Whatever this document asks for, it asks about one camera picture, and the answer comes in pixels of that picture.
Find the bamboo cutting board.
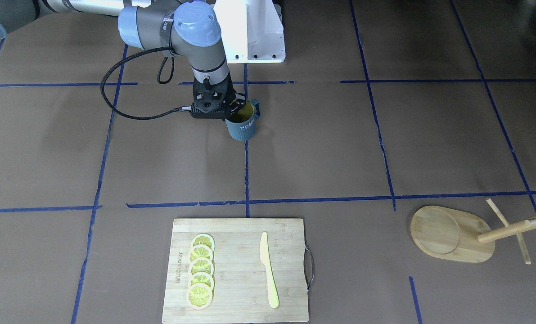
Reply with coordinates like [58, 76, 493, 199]
[162, 218, 309, 324]

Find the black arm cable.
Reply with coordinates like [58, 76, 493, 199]
[100, 46, 194, 121]

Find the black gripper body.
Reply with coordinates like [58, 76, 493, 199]
[190, 76, 238, 120]

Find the yellow plastic knife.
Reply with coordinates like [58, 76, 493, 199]
[259, 231, 279, 308]

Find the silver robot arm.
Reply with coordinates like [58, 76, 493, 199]
[0, 0, 247, 120]

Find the wooden cup storage rack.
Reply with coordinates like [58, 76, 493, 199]
[409, 198, 536, 265]

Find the dark blue mug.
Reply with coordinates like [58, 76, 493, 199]
[225, 99, 261, 141]

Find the lemon slice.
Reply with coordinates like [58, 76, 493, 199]
[188, 257, 215, 275]
[191, 233, 216, 252]
[189, 271, 216, 291]
[187, 283, 213, 310]
[189, 244, 214, 262]

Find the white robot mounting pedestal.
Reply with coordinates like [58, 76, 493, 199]
[212, 0, 286, 64]

